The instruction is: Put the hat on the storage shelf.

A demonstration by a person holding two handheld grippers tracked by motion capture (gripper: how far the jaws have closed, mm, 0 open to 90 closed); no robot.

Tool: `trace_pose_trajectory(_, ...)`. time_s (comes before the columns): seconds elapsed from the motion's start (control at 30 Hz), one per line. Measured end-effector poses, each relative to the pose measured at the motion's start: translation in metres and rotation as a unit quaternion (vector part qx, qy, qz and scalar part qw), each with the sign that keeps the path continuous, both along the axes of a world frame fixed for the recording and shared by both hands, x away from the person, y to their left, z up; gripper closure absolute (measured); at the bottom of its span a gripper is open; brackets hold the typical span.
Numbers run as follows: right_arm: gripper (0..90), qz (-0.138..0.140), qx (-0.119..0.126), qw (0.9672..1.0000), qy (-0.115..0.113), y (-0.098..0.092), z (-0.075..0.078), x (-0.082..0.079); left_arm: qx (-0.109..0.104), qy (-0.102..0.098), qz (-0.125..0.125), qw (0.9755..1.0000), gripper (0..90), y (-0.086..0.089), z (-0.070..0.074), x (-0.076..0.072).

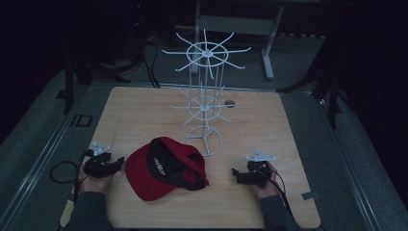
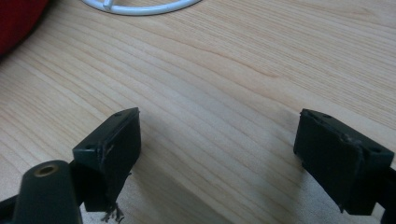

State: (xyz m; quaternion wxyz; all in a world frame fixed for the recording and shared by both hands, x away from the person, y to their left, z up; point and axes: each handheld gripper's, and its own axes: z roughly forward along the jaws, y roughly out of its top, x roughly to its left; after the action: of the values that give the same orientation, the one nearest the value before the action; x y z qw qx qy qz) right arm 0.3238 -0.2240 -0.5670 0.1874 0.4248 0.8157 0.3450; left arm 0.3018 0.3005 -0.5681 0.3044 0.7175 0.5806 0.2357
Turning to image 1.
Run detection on person's left hand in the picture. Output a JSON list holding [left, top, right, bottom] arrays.
[[78, 163, 114, 195]]

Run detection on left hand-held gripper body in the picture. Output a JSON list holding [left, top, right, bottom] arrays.
[[84, 142, 117, 179]]

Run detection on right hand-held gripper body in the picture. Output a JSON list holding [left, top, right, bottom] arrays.
[[242, 150, 277, 189]]

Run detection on black tripod stand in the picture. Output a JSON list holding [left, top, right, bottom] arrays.
[[62, 18, 133, 116], [276, 35, 349, 130]]

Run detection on person's right hand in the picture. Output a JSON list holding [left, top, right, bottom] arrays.
[[249, 162, 284, 200]]

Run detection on grey metal desk frame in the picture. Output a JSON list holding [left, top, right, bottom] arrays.
[[190, 0, 287, 81]]

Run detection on red baseball cap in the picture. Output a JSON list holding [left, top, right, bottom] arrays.
[[124, 136, 210, 202]]

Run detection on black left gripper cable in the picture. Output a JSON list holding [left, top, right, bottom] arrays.
[[49, 149, 94, 204]]

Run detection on black floor bracket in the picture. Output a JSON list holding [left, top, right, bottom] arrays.
[[68, 113, 94, 128]]

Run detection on black floor cables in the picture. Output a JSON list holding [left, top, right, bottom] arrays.
[[128, 18, 162, 90]]

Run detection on white wire rack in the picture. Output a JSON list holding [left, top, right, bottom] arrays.
[[162, 28, 252, 158]]

